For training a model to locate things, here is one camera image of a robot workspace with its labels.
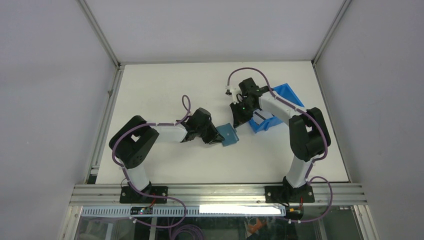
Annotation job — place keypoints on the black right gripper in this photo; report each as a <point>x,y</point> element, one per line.
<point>238,119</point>

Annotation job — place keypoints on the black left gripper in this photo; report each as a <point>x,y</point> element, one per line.
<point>214,137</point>

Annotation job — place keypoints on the teal leather card holder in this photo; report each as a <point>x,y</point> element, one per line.
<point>228,133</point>

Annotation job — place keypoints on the blue plastic bin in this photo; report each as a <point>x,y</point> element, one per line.
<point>280,111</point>

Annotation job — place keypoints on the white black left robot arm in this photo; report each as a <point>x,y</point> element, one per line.
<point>132,143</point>

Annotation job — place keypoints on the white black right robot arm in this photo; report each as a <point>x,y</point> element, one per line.
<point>308,134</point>

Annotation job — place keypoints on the striped credit card in bin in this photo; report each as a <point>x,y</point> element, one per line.
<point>260,116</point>

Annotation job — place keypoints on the orange object under table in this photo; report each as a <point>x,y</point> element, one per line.
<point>253,225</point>

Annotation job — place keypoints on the small green circuit board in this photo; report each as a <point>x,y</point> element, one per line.
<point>138,210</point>

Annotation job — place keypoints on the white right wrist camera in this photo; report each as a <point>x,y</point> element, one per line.
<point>235,93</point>

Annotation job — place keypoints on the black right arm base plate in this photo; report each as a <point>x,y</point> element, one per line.
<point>287,194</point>

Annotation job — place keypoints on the aluminium right frame post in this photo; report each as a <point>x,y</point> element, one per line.
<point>333,26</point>

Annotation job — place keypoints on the aluminium frame post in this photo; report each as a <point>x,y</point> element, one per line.
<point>85,8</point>
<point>333,26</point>

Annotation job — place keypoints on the aluminium front frame rail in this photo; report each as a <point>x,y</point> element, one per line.
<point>344,194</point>

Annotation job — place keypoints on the white slotted cable duct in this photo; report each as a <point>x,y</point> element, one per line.
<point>209,210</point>

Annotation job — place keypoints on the aluminium left frame post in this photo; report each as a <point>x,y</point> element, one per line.
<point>85,8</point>

